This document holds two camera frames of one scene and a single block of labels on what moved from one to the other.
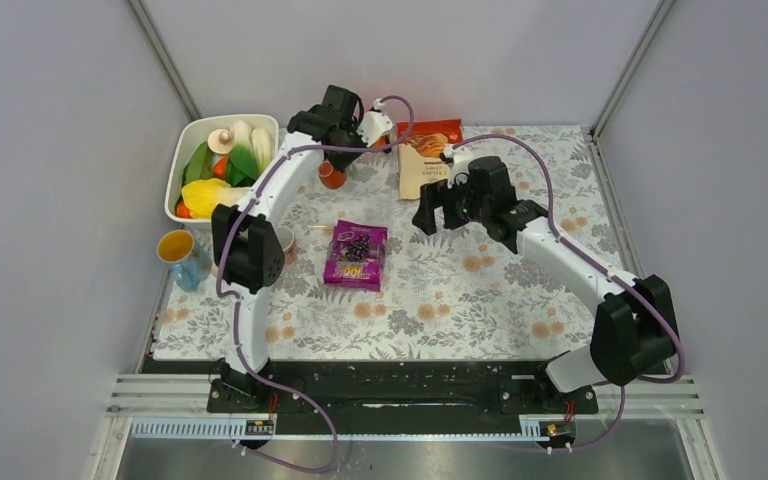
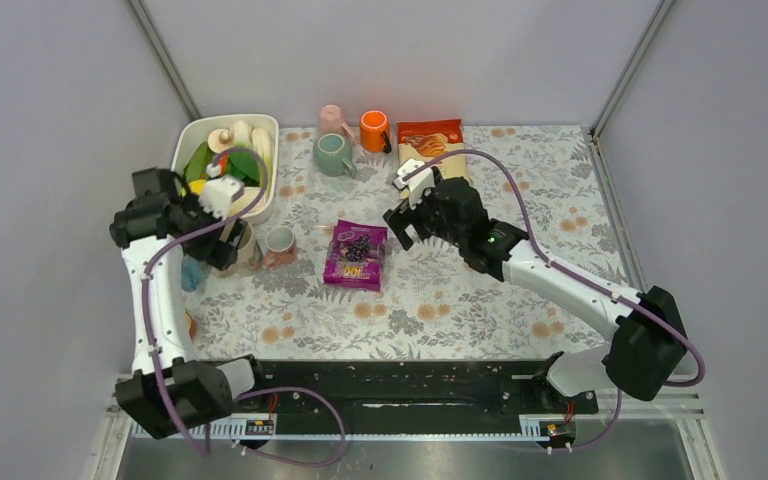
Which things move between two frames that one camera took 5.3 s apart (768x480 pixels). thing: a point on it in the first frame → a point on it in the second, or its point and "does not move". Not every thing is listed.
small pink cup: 288,244 does not move
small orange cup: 331,177 → 191,325
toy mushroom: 220,141 does not move
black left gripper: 342,163 → 217,252
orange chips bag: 421,148 does not move
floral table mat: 354,281 does not move
